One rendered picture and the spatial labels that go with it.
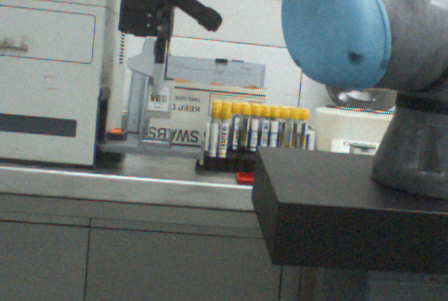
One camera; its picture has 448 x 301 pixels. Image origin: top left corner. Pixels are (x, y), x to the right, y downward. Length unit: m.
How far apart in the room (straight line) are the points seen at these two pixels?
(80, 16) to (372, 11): 0.57
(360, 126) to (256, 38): 0.46
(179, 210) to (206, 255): 0.70
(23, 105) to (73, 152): 0.10
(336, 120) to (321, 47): 0.75
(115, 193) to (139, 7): 0.29
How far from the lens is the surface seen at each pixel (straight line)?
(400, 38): 0.54
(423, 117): 0.64
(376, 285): 0.60
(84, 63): 0.98
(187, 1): 0.99
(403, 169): 0.64
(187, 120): 1.26
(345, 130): 1.28
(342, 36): 0.52
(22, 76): 1.00
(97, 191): 0.95
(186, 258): 1.67
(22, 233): 1.72
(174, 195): 0.94
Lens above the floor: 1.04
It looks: 3 degrees down
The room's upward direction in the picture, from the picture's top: 6 degrees clockwise
